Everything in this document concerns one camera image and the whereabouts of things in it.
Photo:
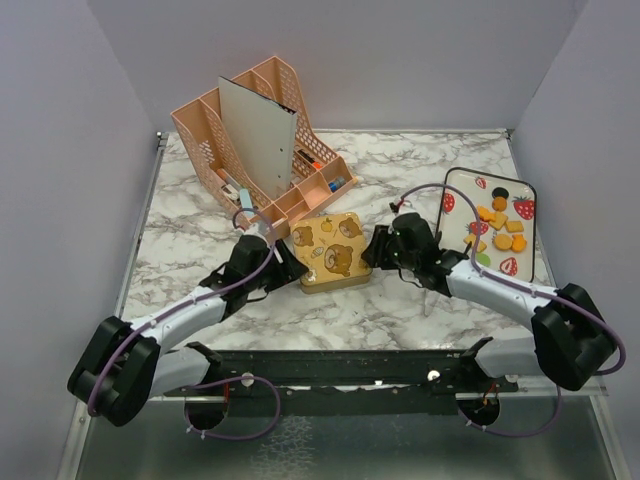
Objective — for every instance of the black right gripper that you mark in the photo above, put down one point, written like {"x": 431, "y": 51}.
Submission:
{"x": 377, "y": 247}

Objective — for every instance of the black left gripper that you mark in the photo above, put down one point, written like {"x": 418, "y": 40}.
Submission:
{"x": 289, "y": 268}

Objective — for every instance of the grey square tin lid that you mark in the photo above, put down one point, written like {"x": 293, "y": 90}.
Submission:
{"x": 334, "y": 243}

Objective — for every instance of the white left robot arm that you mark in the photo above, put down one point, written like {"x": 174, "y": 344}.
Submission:
{"x": 127, "y": 362}

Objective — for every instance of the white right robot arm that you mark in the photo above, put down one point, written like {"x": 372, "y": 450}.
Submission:
{"x": 568, "y": 341}

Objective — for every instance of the light blue eraser case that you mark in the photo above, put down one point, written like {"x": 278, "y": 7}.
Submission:
{"x": 245, "y": 199}

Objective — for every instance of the white correction tape dispenser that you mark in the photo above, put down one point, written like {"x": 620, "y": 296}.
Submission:
{"x": 231, "y": 193}

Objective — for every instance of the gold square cookie tin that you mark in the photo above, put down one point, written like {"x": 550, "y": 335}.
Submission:
{"x": 321, "y": 281}

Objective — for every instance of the yellow square biscuit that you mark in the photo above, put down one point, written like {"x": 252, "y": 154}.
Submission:
{"x": 476, "y": 243}
{"x": 499, "y": 223}
{"x": 514, "y": 226}

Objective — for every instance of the green round macaron cookie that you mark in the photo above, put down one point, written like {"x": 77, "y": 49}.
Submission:
{"x": 483, "y": 259}

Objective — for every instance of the orange heart cookie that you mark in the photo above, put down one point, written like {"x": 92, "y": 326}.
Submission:
{"x": 485, "y": 214}

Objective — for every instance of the yellow dotted round biscuit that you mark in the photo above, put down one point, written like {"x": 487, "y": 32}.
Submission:
{"x": 502, "y": 242}

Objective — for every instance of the grey blue glue stick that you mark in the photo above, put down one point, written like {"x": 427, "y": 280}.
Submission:
{"x": 336, "y": 184}

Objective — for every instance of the orange round cookie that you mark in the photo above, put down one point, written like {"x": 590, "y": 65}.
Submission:
{"x": 499, "y": 204}

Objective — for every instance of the peach plastic file organizer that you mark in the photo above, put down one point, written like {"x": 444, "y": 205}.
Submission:
{"x": 209, "y": 148}

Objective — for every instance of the strawberry pattern serving tray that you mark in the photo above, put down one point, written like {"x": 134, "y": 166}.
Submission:
{"x": 496, "y": 211}

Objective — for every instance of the black sandwich cookie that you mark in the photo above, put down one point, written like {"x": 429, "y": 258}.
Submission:
{"x": 500, "y": 192}

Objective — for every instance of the orange black marker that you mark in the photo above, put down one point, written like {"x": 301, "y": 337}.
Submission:
{"x": 309, "y": 158}

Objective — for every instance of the orange fish cookie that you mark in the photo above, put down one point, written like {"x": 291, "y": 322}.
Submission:
{"x": 519, "y": 243}

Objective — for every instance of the grey document folder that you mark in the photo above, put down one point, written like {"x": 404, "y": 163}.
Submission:
{"x": 262, "y": 132}

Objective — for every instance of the black metal base rail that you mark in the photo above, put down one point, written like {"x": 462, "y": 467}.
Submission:
{"x": 344, "y": 383}

